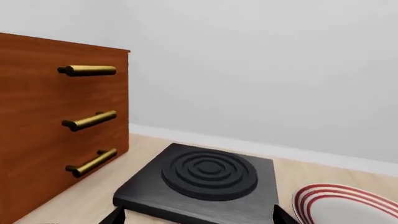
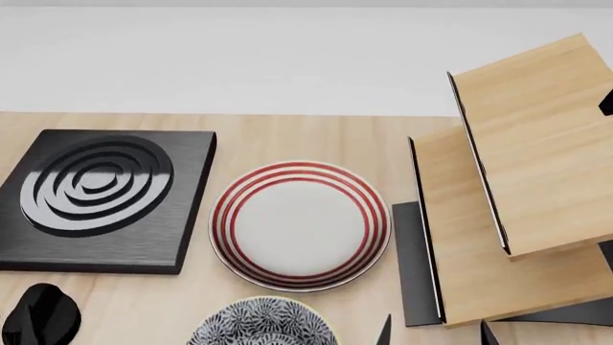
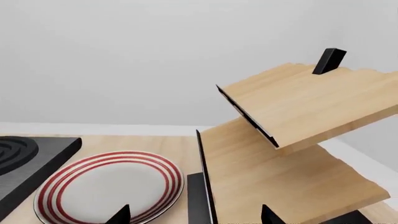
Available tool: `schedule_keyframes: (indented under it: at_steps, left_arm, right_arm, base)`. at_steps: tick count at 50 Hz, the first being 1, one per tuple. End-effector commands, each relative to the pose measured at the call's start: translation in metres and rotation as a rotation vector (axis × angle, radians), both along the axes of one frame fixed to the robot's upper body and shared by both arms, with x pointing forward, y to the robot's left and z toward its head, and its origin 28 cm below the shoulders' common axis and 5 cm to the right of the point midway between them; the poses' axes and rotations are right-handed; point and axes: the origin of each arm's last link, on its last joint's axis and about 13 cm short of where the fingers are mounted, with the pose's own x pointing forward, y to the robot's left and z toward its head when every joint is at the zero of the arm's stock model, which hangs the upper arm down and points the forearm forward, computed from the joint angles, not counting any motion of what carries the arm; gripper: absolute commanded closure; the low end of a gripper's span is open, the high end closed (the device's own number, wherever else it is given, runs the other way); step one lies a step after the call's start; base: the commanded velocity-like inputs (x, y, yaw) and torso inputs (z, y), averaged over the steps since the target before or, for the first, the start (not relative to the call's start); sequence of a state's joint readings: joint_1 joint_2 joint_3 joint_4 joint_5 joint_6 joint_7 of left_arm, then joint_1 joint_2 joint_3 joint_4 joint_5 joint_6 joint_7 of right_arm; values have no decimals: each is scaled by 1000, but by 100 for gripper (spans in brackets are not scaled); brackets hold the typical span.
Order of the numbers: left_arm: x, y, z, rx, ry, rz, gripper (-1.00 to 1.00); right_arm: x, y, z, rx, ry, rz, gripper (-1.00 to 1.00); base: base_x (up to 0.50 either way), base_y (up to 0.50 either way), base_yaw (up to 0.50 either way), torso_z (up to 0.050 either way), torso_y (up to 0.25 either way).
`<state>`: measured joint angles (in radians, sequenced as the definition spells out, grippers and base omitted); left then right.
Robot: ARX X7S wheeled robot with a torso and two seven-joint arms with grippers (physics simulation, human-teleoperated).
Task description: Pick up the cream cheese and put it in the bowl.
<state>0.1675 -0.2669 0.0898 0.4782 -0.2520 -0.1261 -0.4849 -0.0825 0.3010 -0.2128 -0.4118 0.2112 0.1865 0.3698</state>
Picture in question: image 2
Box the black white patterned bowl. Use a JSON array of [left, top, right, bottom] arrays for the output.
[[185, 294, 342, 345]]

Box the red striped white plate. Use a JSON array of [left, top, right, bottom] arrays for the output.
[[208, 159, 393, 293]]

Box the wooden cabinet with black base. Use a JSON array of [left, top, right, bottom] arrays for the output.
[[391, 32, 613, 331]]

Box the black stove burner plate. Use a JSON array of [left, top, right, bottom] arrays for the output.
[[0, 128, 219, 277]]

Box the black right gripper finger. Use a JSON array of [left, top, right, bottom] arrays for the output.
[[480, 318, 503, 345], [375, 312, 394, 345]]

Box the black cabinet handle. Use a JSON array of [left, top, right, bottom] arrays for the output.
[[598, 86, 613, 118]]

